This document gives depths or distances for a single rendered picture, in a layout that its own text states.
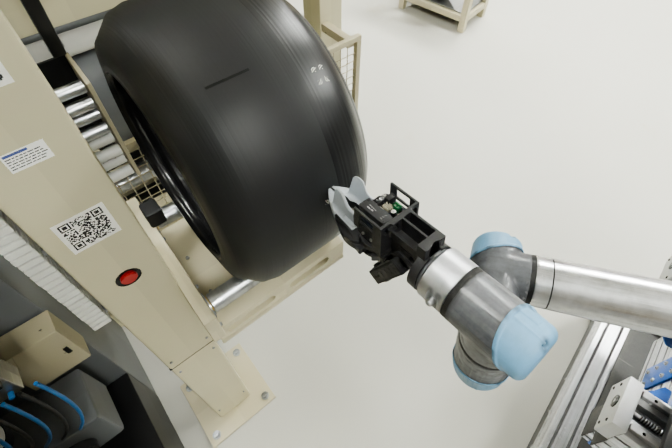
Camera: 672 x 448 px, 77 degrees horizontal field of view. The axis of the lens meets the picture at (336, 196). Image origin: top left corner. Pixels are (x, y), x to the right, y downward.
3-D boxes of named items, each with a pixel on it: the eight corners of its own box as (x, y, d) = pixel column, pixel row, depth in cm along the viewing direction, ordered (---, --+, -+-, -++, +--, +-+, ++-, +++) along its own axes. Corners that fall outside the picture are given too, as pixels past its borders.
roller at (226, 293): (201, 300, 92) (212, 317, 92) (199, 296, 88) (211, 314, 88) (325, 217, 106) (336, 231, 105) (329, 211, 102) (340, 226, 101)
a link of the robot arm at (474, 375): (511, 326, 64) (527, 292, 55) (504, 403, 57) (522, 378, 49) (457, 313, 66) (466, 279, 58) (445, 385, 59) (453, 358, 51)
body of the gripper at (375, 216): (390, 178, 59) (458, 228, 52) (388, 217, 65) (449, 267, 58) (348, 205, 55) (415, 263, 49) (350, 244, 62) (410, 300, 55)
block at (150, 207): (153, 229, 97) (145, 217, 93) (144, 216, 99) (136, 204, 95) (169, 220, 98) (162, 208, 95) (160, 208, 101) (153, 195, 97)
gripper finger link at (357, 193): (344, 157, 65) (386, 189, 59) (345, 184, 69) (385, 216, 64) (328, 166, 63) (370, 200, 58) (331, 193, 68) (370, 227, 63)
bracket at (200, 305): (215, 343, 90) (203, 326, 82) (138, 224, 109) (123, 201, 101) (228, 333, 91) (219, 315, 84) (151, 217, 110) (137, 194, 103)
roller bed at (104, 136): (66, 212, 105) (-11, 122, 82) (48, 177, 112) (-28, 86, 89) (141, 174, 113) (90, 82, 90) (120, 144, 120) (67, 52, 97)
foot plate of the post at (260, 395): (214, 448, 151) (213, 447, 150) (180, 387, 164) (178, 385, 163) (276, 397, 162) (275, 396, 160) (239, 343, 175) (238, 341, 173)
